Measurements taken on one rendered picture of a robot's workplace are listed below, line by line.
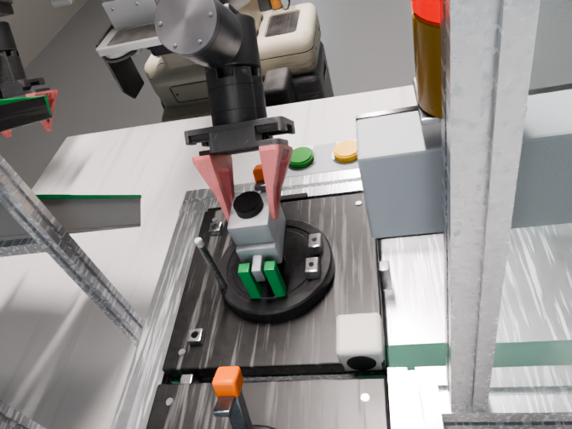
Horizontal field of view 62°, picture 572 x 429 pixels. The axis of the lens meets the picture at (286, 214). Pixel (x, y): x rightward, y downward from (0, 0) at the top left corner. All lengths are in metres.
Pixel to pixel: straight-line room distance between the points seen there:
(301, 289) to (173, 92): 0.85
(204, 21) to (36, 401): 0.57
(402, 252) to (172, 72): 0.83
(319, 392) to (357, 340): 0.06
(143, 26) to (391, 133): 0.94
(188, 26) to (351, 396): 0.36
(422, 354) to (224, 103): 0.32
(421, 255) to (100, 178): 0.71
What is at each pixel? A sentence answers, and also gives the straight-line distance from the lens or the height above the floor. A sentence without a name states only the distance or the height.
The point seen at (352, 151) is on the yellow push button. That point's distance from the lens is 0.70.
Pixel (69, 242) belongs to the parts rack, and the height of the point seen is 1.10.
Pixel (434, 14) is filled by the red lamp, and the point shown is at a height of 1.31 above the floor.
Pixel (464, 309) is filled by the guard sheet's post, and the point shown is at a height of 1.13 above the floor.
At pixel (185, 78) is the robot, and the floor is 0.88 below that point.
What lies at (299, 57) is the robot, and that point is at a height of 0.75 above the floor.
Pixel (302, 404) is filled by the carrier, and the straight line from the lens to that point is 0.49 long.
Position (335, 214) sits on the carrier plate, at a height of 0.97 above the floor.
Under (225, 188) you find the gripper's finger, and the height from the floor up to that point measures 1.09.
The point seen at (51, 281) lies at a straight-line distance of 0.93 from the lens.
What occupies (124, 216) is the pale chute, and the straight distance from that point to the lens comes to 0.67.
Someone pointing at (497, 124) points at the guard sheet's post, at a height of 1.27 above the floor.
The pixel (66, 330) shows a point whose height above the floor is 0.86.
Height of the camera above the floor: 1.41
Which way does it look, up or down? 44 degrees down
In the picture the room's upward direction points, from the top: 20 degrees counter-clockwise
